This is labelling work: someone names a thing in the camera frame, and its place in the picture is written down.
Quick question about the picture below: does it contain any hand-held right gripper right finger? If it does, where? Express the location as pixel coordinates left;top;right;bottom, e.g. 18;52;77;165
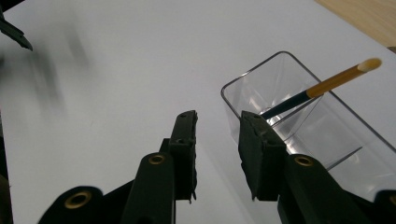
237;110;290;202

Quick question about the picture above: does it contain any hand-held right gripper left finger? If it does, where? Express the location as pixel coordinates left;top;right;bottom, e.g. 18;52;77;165
167;109;199;204

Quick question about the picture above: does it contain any clear acrylic organizer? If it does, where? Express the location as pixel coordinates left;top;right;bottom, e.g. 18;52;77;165
219;50;396;203

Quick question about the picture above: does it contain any fluffy cream-tipped makeup brush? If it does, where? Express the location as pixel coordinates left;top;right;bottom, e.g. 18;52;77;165
261;57;383;121

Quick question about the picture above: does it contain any white board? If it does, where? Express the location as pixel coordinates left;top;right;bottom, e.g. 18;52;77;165
0;0;396;224

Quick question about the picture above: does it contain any wooden table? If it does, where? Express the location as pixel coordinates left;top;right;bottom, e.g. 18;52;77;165
314;0;396;49

